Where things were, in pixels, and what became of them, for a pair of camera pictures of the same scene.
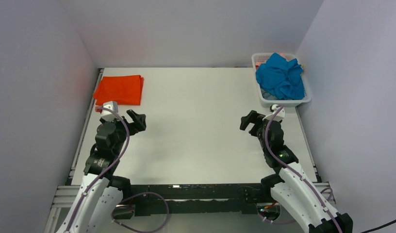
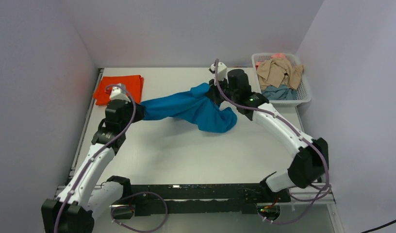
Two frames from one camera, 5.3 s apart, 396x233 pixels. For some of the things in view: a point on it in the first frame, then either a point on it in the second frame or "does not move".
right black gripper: [251, 118] -> [212, 93]
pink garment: [282, 54] does not move
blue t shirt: [282, 77] -> [192, 108]
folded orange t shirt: [126, 90] does not move
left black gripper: [138, 125] -> [140, 112]
